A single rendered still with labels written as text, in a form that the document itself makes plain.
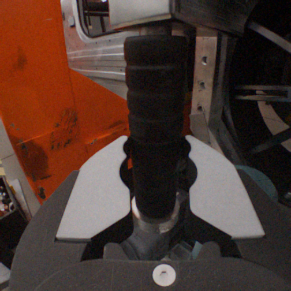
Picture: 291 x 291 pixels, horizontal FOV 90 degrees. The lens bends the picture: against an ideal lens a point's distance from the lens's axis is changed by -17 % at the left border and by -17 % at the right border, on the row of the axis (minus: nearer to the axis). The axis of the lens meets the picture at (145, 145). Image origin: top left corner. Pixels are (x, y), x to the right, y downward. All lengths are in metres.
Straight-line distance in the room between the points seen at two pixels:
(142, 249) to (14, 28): 0.60
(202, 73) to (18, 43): 0.34
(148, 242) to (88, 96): 0.43
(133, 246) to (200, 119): 0.41
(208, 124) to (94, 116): 0.29
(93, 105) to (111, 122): 0.08
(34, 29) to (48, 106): 0.15
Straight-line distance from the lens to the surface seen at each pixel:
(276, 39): 0.39
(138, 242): 0.55
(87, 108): 0.46
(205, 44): 0.32
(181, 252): 0.83
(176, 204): 0.16
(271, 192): 0.25
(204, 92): 0.33
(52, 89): 0.40
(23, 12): 0.40
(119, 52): 0.86
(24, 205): 0.71
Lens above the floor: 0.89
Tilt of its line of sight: 30 degrees down
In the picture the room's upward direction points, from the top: 2 degrees counter-clockwise
